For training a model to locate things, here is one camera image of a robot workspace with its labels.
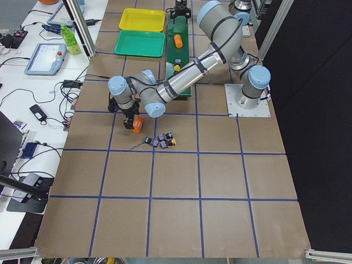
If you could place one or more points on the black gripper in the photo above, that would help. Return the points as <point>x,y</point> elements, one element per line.
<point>130,113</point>
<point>180,5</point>

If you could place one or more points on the orange cylinder with text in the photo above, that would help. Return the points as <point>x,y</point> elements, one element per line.
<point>138,123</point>

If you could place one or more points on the green push button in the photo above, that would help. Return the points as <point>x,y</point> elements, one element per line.
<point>165,136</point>
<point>147,140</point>

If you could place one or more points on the plain orange cylinder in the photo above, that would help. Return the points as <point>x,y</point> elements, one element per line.
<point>178,41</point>

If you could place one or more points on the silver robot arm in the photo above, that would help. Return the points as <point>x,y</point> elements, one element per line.
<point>225,34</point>
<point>239,9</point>

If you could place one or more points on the green conveyor belt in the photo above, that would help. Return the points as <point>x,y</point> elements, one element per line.
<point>177,56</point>

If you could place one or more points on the yellow plastic tray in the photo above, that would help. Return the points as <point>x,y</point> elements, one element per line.
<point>135,19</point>

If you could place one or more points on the green plastic tray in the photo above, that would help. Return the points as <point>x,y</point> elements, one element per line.
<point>140,44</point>

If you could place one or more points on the black power adapter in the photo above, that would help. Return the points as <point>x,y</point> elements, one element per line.
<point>74,84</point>

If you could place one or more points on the near teach pendant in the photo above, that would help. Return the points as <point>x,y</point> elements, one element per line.
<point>46,59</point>

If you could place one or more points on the teach pendant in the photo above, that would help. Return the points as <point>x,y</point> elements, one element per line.
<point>60,16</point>
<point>46,59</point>

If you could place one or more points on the green tea bottle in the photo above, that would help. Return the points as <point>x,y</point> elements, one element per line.
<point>70,40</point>

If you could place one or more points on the far teach pendant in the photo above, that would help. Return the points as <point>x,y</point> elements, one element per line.
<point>60,16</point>

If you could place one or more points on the aluminium frame post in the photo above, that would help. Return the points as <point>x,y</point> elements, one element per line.
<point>79,22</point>

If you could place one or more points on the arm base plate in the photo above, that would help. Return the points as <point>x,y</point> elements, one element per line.
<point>239,105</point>

